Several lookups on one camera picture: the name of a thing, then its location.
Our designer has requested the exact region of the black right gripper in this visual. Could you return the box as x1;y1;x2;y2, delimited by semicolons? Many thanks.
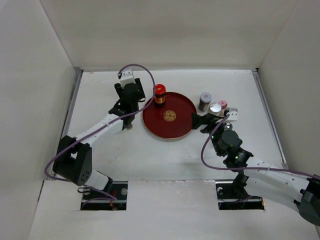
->
191;112;229;157

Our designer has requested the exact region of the red-lid chili sauce jar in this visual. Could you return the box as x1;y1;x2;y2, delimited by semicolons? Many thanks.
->
153;84;166;108

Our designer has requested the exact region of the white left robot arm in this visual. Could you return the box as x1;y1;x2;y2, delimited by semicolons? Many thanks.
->
52;78;146;200

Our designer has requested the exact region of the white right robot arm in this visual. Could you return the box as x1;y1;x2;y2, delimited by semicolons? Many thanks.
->
191;111;320;226

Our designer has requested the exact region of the white-lid dark sauce jar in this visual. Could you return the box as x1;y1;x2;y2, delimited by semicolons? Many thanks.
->
197;92;212;111

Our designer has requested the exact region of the round red lacquer tray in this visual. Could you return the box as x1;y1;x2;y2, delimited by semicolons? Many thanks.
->
142;92;197;140

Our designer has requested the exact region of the pink-lid jar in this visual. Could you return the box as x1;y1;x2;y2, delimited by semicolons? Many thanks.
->
218;100;228;111

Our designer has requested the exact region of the small black-lid spice jar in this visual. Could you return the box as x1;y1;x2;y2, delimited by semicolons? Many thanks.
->
126;123;133;130

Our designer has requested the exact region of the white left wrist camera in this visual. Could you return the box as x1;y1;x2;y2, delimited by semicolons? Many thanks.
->
117;69;135;88

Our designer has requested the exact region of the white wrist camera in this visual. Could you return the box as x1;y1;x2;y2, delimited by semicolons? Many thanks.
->
117;69;135;88
224;107;238;123

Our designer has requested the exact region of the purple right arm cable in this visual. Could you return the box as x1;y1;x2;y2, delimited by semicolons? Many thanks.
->
201;114;320;181

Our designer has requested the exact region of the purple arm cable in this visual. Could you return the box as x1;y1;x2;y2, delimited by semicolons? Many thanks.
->
201;114;320;181
44;63;156;210

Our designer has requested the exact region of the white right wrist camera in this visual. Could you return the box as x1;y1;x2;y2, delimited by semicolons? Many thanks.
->
224;107;238;123

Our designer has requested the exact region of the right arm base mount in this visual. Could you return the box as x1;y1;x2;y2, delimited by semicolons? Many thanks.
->
215;173;265;211

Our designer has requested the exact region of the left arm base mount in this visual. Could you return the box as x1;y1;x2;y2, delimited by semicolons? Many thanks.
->
77;181;129;211

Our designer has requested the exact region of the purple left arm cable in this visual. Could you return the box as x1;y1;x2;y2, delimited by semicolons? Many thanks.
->
44;63;156;210

